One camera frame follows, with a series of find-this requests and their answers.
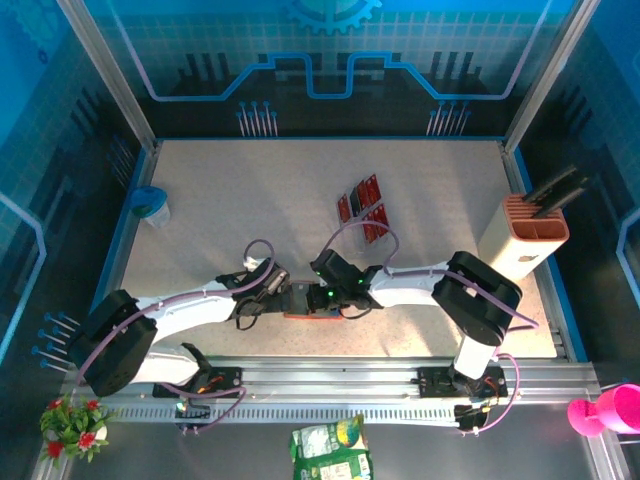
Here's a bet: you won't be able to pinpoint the orange card holder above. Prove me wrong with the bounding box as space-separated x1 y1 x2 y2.
283 281 345 322

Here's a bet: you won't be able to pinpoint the group of red cards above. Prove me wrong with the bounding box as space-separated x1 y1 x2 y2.
335 172 394 256

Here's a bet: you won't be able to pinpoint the white cup with blue lid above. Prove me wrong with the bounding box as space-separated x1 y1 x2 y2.
130 185 172 231

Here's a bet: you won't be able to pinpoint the green white snack bag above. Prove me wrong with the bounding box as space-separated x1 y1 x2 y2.
293 449 375 480
289 413 370 460

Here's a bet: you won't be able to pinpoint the beige knife block orange top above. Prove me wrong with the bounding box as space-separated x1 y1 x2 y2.
478 193 571 281

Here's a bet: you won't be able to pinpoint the artificial plant red flowers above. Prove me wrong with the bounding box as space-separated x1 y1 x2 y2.
38 393 120 469

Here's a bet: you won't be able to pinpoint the pink cup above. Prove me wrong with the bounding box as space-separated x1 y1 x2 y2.
567 382 640 439

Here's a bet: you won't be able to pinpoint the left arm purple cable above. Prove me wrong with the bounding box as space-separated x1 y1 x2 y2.
74 239 276 436

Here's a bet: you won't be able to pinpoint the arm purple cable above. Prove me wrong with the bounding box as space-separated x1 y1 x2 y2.
74 239 276 436
319 221 541 436

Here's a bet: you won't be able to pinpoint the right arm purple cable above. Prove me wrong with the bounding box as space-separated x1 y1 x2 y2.
319 221 541 436

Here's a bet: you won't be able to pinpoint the aluminium mounting rail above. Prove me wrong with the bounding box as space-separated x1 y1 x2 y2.
59 355 601 404

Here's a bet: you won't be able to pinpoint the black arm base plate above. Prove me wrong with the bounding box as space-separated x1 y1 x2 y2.
416 366 510 400
152 366 245 400

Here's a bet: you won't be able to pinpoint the slotted grey cable duct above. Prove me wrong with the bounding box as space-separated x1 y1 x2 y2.
117 404 461 422

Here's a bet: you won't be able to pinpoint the black handled knife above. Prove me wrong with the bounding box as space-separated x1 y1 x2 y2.
537 188 587 220
524 166 579 204
549 174 591 201

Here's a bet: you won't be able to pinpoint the aluminium frame post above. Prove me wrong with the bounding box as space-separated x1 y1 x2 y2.
501 0 603 154
55 0 162 154

